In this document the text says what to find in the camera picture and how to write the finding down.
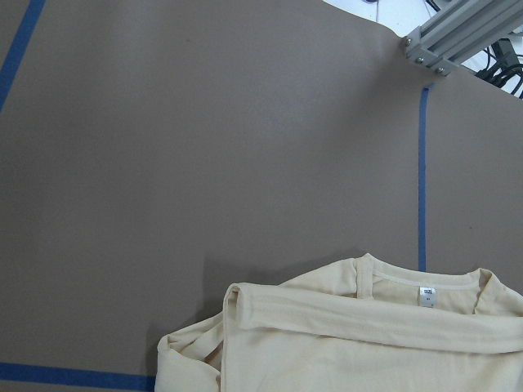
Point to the aluminium frame post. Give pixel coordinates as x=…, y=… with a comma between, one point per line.
x=460, y=31

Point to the cream yellow graphic shirt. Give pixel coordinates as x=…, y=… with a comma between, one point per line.
x=358, y=324

